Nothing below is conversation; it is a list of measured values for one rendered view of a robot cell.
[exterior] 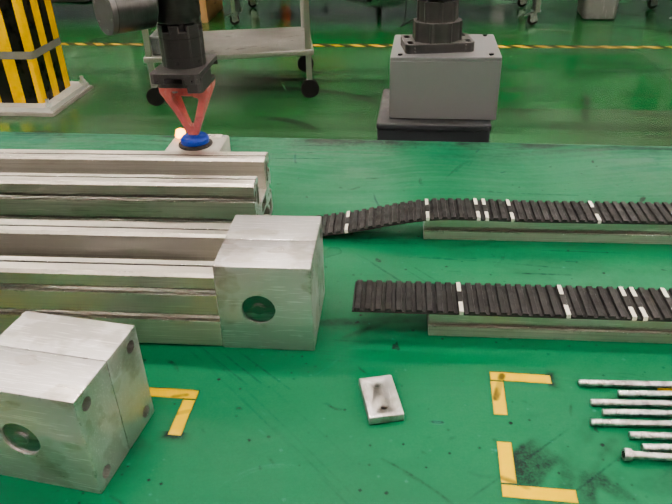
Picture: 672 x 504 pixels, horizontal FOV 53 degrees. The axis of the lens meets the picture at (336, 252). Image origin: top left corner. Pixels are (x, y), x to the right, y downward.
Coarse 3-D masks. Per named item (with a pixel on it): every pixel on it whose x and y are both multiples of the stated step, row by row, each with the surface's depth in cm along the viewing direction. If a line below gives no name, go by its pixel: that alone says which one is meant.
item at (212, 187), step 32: (0, 160) 87; (32, 160) 86; (64, 160) 86; (96, 160) 86; (128, 160) 85; (160, 160) 85; (192, 160) 85; (224, 160) 84; (256, 160) 84; (0, 192) 82; (32, 192) 81; (64, 192) 80; (96, 192) 80; (128, 192) 79; (160, 192) 79; (192, 192) 79; (224, 192) 78; (256, 192) 79
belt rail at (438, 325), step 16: (432, 320) 65; (448, 320) 65; (464, 320) 65; (480, 320) 65; (496, 320) 65; (512, 320) 65; (528, 320) 64; (544, 320) 64; (560, 320) 64; (576, 320) 64; (592, 320) 64; (608, 320) 64; (624, 320) 64; (464, 336) 66; (480, 336) 66; (496, 336) 66; (512, 336) 66; (528, 336) 65; (544, 336) 65; (560, 336) 65; (576, 336) 65; (592, 336) 65; (608, 336) 65; (624, 336) 64; (640, 336) 64; (656, 336) 64
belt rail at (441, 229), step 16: (432, 224) 81; (448, 224) 81; (464, 224) 81; (480, 224) 81; (496, 224) 81; (512, 224) 80; (528, 224) 80; (544, 224) 80; (560, 224) 80; (576, 224) 80; (592, 224) 80; (608, 224) 79; (624, 224) 79; (640, 224) 79; (496, 240) 82; (512, 240) 82; (528, 240) 81; (544, 240) 81; (560, 240) 81; (576, 240) 81; (592, 240) 81; (608, 240) 80; (624, 240) 80; (640, 240) 80; (656, 240) 80
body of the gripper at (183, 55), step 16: (160, 32) 85; (176, 32) 84; (192, 32) 85; (160, 48) 87; (176, 48) 85; (192, 48) 86; (160, 64) 89; (176, 64) 86; (192, 64) 87; (208, 64) 89; (160, 80) 85; (192, 80) 85
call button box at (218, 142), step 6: (174, 138) 97; (210, 138) 97; (216, 138) 97; (222, 138) 97; (228, 138) 98; (174, 144) 95; (180, 144) 94; (210, 144) 94; (216, 144) 95; (222, 144) 95; (228, 144) 98; (168, 150) 93; (174, 150) 93; (180, 150) 93; (186, 150) 93; (192, 150) 93; (198, 150) 93; (204, 150) 93; (210, 150) 93; (216, 150) 93; (222, 150) 94; (228, 150) 98
